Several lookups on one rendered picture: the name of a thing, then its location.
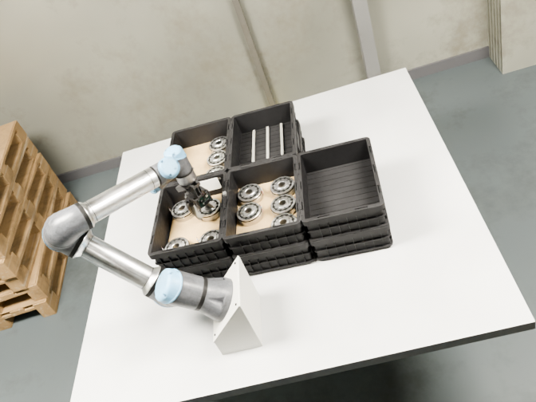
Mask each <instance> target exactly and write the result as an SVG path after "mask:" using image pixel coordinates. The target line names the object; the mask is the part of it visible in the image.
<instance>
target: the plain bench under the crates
mask: <svg viewBox="0 0 536 402"><path fill-rule="evenodd" d="M293 103H294V111H295V113H296V119H297V120H299V123H300V125H301V135H302V137H304V139H305V151H306V152H307V151H310V150H314V149H317V148H323V147H326V146H329V145H333V144H339V143H343V142H346V141H350V140H355V139H359V138H362V137H369V138H370V141H371V145H372V151H373V155H374V159H375V162H376V169H377V172H378V176H379V180H380V185H381V190H382V193H383V196H384V203H385V207H386V211H387V214H388V221H389V224H390V230H391V234H392V240H393V244H392V245H391V246H387V247H383V248H379V249H375V250H368V251H364V252H360V253H355V254H348V255H344V256H340V257H336V258H328V259H324V260H320V261H319V260H317V259H316V257H315V259H314V261H312V262H309V263H305V264H301V265H296V266H289V267H285V268H281V269H276V270H269V271H266V272H261V273H257V274H250V275H249V276H250V279H251V281H252V282H253V284H254V287H255V289H256V290H257V291H258V294H259V296H260V307H261V321H262V346H260V347H256V348H252V349H246V350H243V351H238V352H235V353H228V354H225V355H222V354H221V352H220V351H219V349H218V347H217V346H216V344H215V343H213V330H214V320H212V319H211V318H209V317H208V316H206V315H204V314H203V313H201V312H199V311H195V310H192V309H186V308H183V307H178V306H175V307H171V308H166V307H162V306H160V305H157V304H156V303H155V302H154V301H153V300H152V299H150V298H147V297H145V296H144V295H143V292H142V289H140V288H138V287H136V286H134V285H133V284H131V283H129V282H126V281H125V280H123V279H121V278H118V277H117V276H116V275H114V274H111V273H109V272H108V271H106V270H103V269H101V268H100V267H99V269H98V272H97V279H96V283H95V287H94V291H93V298H92V302H91V306H90V310H89V317H88V321H87V325H86V329H85V335H84V340H83V344H82V348H81V355H80V359H79V363H78V366H77V374H76V377H75V381H74V386H73V392H72V396H71V401H70V402H208V401H212V400H218V399H222V398H226V397H230V396H237V395H240V394H244V393H248V392H254V391H258V390H262V389H266V388H273V387H276V386H280V385H284V384H290V383H294V382H298V381H302V380H308V379H312V378H316V377H320V376H326V375H330V374H334V373H338V372H344V371H348V370H352V369H358V368H362V367H365V366H370V365H376V364H379V363H384V362H387V361H394V360H398V359H401V358H405V357H412V356H415V355H420V354H423V353H430V352H434V351H437V350H441V349H448V348H451V347H456V346H459V345H465V344H470V343H473V342H477V341H484V340H487V339H491V338H495V337H501V336H506V335H509V334H513V333H520V332H523V331H527V330H531V329H535V320H534V318H533V316H532V314H531V312H530V310H529V308H528V306H527V304H526V302H525V300H524V298H523V296H522V294H521V292H520V290H519V288H518V286H517V285H516V283H515V281H514V279H513V277H512V275H511V273H510V271H509V269H508V267H507V265H506V263H505V261H504V259H503V257H502V255H501V253H500V251H499V249H498V247H497V246H496V244H495V241H494V239H493V238H492V236H491V233H490V231H489V230H488V228H487V225H486V223H485V222H484V220H483V217H482V216H481V214H480V213H479V210H478V208H477V206H476V205H475V202H474V200H473V198H472V197H471V194H470V192H469V191H468V189H467V186H466V184H465V183H464V181H463V179H462V177H461V175H460V174H459V171H458V169H457V167H456V166H455V163H454V161H453V159H452V158H451V155H450V153H449V151H448V150H447V148H446V146H445V144H444V142H443V140H442V138H441V136H440V134H439V132H438V130H437V128H436V126H435V124H434V122H433V120H432V118H431V116H430V114H429V113H428V111H427V109H426V107H425V105H424V103H423V101H422V99H421V97H420V95H419V93H418V91H417V89H416V87H415V85H414V83H413V81H412V79H411V78H410V76H409V74H408V71H407V70H406V68H403V69H398V70H396V71H392V72H390V73H385V74H382V75H380V76H376V77H372V78H369V79H366V80H363V81H358V82H356V83H353V84H350V85H346V86H342V87H340V88H337V89H332V90H329V91H326V92H323V93H318V94H316V95H313V96H310V97H306V98H302V99H300V100H295V101H293ZM170 142H171V138H170V139H166V140H162V141H159V142H156V143H154V144H149V145H146V146H143V147H140V148H135V149H132V150H130V151H126V152H123V155H122V160H121V163H120V170H119V175H118V178H117V182H116V184H118V183H121V182H123V181H125V180H126V179H128V178H130V177H132V176H134V175H135V174H137V173H139V172H141V171H143V170H144V169H146V168H149V167H151V166H152V165H154V164H156V163H158V162H159V161H160V160H161V159H163V158H164V152H165V150H166V149H167V148H168V147H169V146H170ZM159 196H160V191H159V192H158V193H156V194H152V193H151V192H149V193H147V194H146V195H143V196H141V197H140V198H138V199H136V200H135V201H133V202H131V203H130V204H128V205H126V206H124V207H122V208H121V209H119V210H118V211H115V212H113V213H112V214H111V215H110V216H109V220H108V227H107V230H106V235H105V239H104V241H105V242H107V243H108V244H110V245H112V246H114V247H116V248H118V249H119V250H122V251H123V252H125V253H127V254H130V255H131V256H132V257H134V258H137V259H139V260H140V261H141V262H144V263H146V264H148V265H149V266H152V267H157V266H159V265H156V264H155V261H156V260H155V259H154V260H152V259H150V258H149V256H148V248H149V243H150V239H151V235H152V228H153V223H154V220H155V216H156V208H157V204H158V200H159Z"/></svg>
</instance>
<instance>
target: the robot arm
mask: <svg viewBox="0 0 536 402"><path fill-rule="evenodd" d="M174 178H176V180H177V181H178V183H179V184H178V186H177V187H176V188H175V189H176V190H177V191H178V192H181V191H186V193H185V196H184V198H185V199H186V200H185V203H186V207H187V209H188V210H189V211H190V212H191V213H192V214H193V215H194V216H195V217H196V218H197V219H199V220H201V221H202V219H203V216H202V215H201V213H200V212H199V210H200V208H201V209H202V208H203V207H205V208H206V209H209V208H215V207H214V206H213V205H212V204H211V203H210V201H211V200H212V197H211V194H210V192H209V191H208V190H207V189H206V188H204V187H201V186H200V182H199V181H198V178H197V176H196V174H195V171H194V168H193V167H192V166H191V163H190V161H189V159H188V158H187V154H186V153H185V152H184V150H183V149H182V147H180V146H179V145H172V146H170V147H168V148H167V149H166V150H165V152H164V158H163V159H161V160H160V161H159V162H158V163H156V164H154V165H152V166H151V167H148V168H146V169H144V170H143V171H141V172H139V173H137V174H135V175H134V176H132V177H130V178H128V179H126V180H125V181H123V182H121V183H118V184H117V185H116V186H114V187H111V188H109V189H108V190H107V191H104V192H102V193H100V194H99V195H97V196H95V197H93V198H91V199H90V200H88V201H86V202H84V203H80V202H78V203H75V204H73V205H72V206H70V207H67V208H65V209H63V210H61V211H58V212H56V213H54V214H52V215H51V216H50V217H48V218H47V220H46V221H45V224H44V227H43V230H42V238H43V241H44V243H45V244H46V245H47V247H48V248H50V249H51V250H54V251H56V252H61V253H62V254H65V255H67V256H69V257H70V258H78V257H80V258H83V259H84V260H86V261H88V262H91V263H92V264H94V265H96V266H98V267H100V268H101V269H103V270H106V271H108V272H109V273H111V274H114V275H116V276H117V277H118V278H121V279H123V280H125V281H126V282H129V283H131V284H133V285H134V286H136V287H138V288H140V289H142V292H143V295H144V296H145V297H147V298H150V299H152V300H153V301H154V302H155V303H156V304H157V305H160V306H162V307H166V308H171V307H175V306H178V307H183V308H186V309H192V310H195V311H199V312H201V313H203V314H204V315H206V316H208V317H209V318H211V319H212V320H214V321H222V320H223V319H224V318H225V316H226V315H227V312H228V310H229V308H230V305H231V300H232V296H233V282H232V280H231V279H230V278H205V277H202V276H199V275H195V274H189V273H187V272H183V271H180V270H177V269H170V268H167V269H164V268H163V267H161V266H157V267H152V266H149V265H148V264H146V263H144V262H141V261H140V260H139V259H137V258H134V257H132V256H131V255H130V254H127V253H125V252H123V251H122V250H119V249H118V248H116V247H114V246H112V245H110V244H108V243H107V242H105V241H103V240H101V239H99V238H97V237H96V236H94V235H93V234H92V231H91V229H92V228H94V225H95V223H96V222H98V221H100V220H102V219H103V218H105V217H107V216H108V215H110V214H112V213H113V212H115V211H118V210H119V209H121V208H122V207H124V206H126V205H128V204H130V203H131V202H133V201H135V200H136V199H138V198H140V197H141V196H143V195H146V194H147V193H149V192H151V193H152V194H156V193H158V192H159V191H161V190H162V189H163V188H164V187H165V186H166V185H167V184H168V183H170V182H171V181H172V180H173V179H174Z"/></svg>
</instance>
